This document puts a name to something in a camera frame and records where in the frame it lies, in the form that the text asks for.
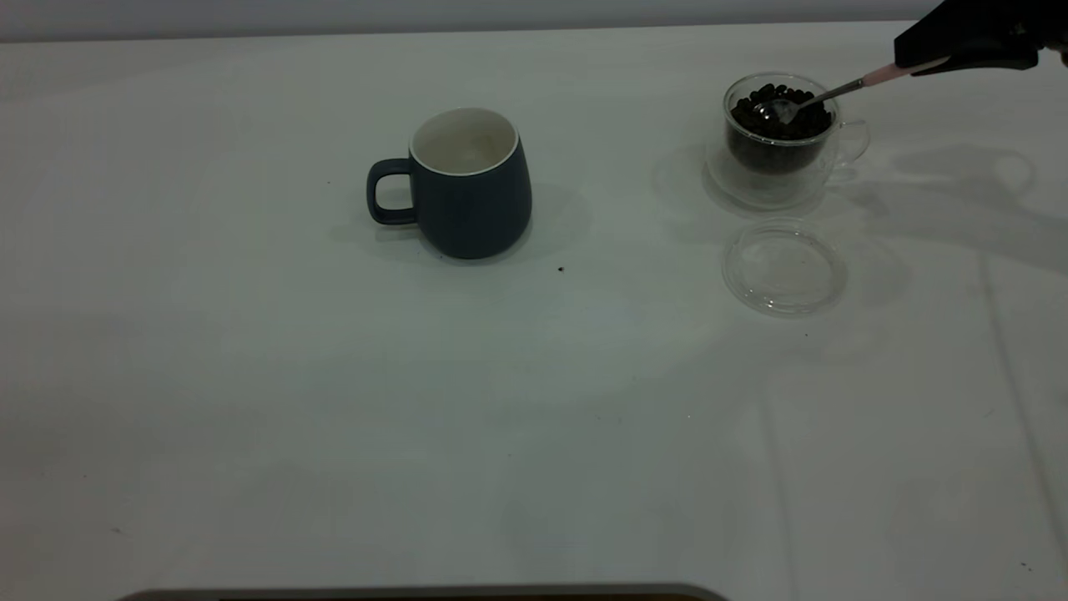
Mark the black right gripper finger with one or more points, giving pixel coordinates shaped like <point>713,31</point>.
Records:
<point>976,29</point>
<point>993,63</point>

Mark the coffee beans pile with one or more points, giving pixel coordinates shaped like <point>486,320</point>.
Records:
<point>784,146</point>

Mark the clear glass saucer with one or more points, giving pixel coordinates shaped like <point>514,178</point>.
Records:
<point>784,288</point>
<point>751,194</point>

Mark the dark grey ceramic mug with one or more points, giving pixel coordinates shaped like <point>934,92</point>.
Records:
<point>476,217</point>

